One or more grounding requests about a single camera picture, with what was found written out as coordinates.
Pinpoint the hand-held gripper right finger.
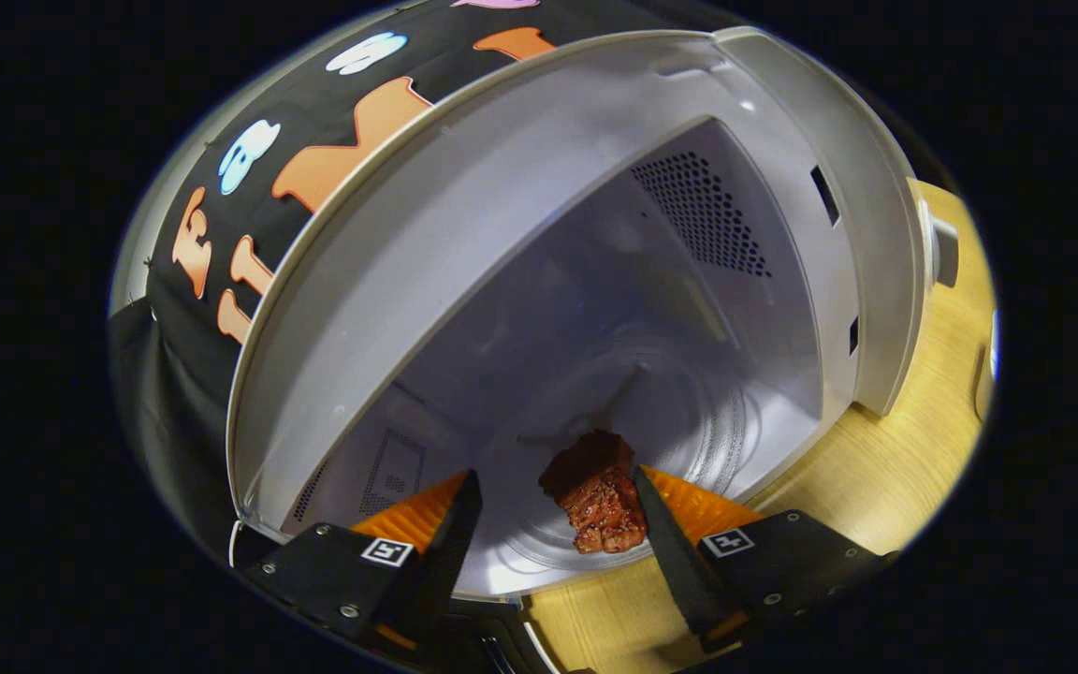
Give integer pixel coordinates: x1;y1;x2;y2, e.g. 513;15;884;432
631;465;891;653

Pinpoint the brown braised meat piece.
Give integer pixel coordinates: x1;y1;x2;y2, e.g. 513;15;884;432
539;431;648;555

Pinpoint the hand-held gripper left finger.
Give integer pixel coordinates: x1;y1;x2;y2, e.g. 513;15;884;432
244;468;484;652

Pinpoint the white microwave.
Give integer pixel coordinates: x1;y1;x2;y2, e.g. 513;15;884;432
226;26;961;600

